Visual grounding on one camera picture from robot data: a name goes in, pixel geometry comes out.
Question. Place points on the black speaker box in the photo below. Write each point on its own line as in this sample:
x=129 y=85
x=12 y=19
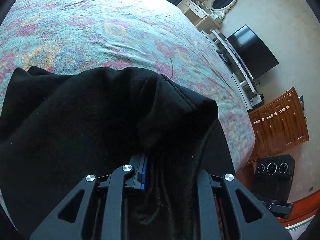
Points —
x=273 y=177

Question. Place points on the floral bedspread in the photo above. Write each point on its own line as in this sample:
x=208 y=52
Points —
x=72 y=36

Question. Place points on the cream dressing table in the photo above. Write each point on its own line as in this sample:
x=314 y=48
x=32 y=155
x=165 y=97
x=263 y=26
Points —
x=199 y=15

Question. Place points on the black television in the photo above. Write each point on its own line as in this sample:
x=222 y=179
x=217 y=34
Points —
x=253 y=52

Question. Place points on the white tv stand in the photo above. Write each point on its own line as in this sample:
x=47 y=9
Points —
x=241 y=80

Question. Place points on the black pants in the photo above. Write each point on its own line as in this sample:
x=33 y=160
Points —
x=56 y=129

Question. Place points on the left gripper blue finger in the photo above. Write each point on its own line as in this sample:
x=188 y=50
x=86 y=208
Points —
x=139 y=164

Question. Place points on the white oval mirror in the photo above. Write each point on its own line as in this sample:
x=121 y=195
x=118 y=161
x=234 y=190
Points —
x=220 y=7

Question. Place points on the brown wooden cabinet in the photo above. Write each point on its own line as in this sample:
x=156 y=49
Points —
x=278 y=126

